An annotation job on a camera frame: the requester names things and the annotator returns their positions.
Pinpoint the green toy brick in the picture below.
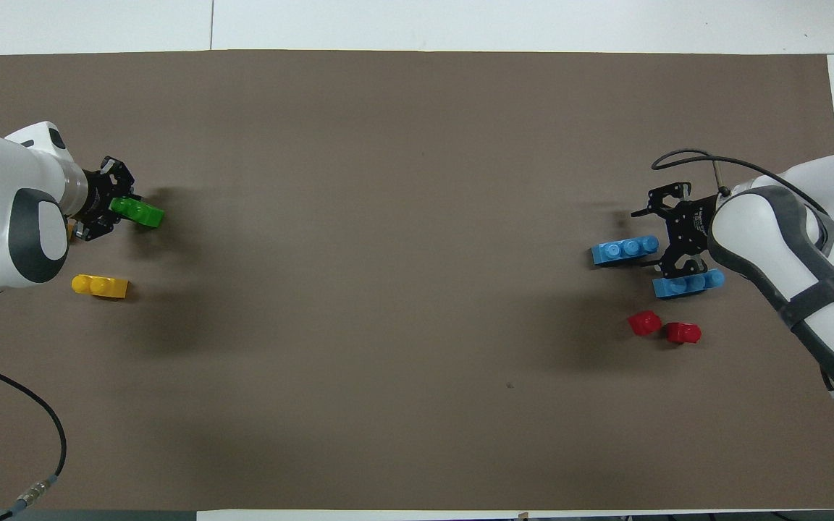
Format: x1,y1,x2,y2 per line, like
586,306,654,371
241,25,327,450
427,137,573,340
109,196,166,229

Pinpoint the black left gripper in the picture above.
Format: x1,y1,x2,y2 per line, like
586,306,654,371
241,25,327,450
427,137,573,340
68,155,136,242

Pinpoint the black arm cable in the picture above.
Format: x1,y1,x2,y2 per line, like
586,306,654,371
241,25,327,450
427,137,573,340
651,149,834,214
0,355,69,521

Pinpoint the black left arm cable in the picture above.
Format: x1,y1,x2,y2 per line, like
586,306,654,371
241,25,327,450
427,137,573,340
0,355,69,521

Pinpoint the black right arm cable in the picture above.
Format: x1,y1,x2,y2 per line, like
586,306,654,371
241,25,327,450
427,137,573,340
651,149,834,214

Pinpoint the brown table mat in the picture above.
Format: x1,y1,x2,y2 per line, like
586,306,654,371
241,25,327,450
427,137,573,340
0,49,834,512

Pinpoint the yellow toy brick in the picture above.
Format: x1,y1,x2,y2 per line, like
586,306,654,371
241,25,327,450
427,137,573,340
71,274,130,300

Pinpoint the blue toy brick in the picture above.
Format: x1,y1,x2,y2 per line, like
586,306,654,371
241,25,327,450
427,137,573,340
652,268,726,300
590,235,660,268

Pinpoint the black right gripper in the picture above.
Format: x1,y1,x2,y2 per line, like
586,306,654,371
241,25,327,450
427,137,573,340
631,181,720,281

